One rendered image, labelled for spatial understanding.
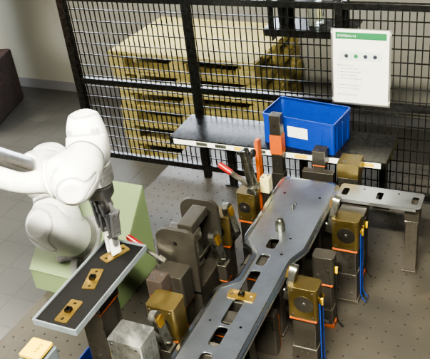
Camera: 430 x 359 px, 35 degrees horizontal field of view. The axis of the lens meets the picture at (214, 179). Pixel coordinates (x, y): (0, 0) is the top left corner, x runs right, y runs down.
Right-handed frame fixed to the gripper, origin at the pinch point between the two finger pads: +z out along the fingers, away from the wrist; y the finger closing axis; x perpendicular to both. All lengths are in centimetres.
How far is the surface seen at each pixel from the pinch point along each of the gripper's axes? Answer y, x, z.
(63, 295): 4.5, -20.0, 4.3
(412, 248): 37, 94, 39
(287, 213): 8, 63, 20
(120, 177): -212, 122, 120
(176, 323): 23.8, 1.8, 17.3
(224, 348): 38.4, 6.2, 20.3
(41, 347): 17.3, -33.7, 4.3
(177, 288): 13.9, 10.4, 15.9
